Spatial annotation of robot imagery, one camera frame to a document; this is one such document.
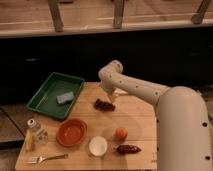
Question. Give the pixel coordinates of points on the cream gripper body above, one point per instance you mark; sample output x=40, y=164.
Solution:
x=112, y=97

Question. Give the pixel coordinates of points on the dark red grape bunch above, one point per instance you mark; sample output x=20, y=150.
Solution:
x=103, y=105

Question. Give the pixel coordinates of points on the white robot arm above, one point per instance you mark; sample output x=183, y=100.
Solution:
x=183, y=133

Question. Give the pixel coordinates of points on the red bowl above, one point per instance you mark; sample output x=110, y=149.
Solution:
x=71, y=132

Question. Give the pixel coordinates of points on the orange fruit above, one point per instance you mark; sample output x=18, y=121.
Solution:
x=121, y=133

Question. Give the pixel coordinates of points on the blue-grey sponge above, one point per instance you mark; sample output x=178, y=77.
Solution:
x=64, y=98

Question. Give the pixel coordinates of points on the small white cup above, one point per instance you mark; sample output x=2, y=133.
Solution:
x=98, y=146

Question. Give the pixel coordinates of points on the green plastic tray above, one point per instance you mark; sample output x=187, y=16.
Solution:
x=45, y=99

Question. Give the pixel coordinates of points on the clear plastic bottle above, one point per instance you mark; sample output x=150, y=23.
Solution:
x=38, y=131

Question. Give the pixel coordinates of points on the silver fork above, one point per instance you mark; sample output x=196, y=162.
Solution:
x=40, y=159

